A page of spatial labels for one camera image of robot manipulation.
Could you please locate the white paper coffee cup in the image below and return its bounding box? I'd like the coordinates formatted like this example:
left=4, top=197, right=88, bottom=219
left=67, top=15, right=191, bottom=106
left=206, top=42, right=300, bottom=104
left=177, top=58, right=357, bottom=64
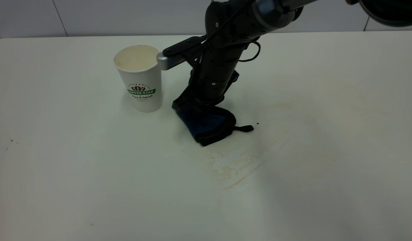
left=113, top=45, right=163, bottom=113

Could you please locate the blue black cleaning cloth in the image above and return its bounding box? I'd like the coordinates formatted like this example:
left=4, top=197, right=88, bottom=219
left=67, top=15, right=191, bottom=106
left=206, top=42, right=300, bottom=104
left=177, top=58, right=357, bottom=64
left=174, top=100, right=254, bottom=147

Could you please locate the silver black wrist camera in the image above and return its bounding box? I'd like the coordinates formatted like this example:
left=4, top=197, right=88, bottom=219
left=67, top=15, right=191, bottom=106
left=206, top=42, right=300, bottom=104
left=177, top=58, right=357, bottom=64
left=157, top=35, right=208, bottom=71

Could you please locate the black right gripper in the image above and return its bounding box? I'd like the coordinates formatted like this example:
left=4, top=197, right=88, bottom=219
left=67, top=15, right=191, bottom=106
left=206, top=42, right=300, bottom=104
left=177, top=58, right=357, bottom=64
left=172, top=42, right=242, bottom=112

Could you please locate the brown coffee spill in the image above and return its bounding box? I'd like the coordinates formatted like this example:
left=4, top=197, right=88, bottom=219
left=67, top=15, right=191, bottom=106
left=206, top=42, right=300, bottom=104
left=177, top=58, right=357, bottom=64
left=206, top=147, right=272, bottom=190

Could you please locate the black camera cable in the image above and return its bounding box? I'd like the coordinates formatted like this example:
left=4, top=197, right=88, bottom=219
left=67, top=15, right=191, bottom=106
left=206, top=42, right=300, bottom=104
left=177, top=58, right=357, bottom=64
left=238, top=40, right=261, bottom=63

